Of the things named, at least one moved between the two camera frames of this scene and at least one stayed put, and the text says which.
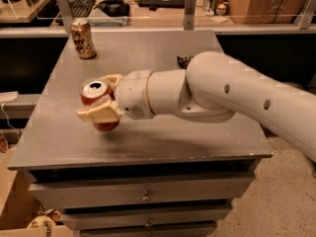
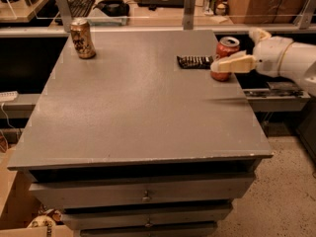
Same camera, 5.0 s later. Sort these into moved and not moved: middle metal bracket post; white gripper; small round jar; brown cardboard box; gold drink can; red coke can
Moved: red coke can; white gripper
Not moved: brown cardboard box; middle metal bracket post; small round jar; gold drink can
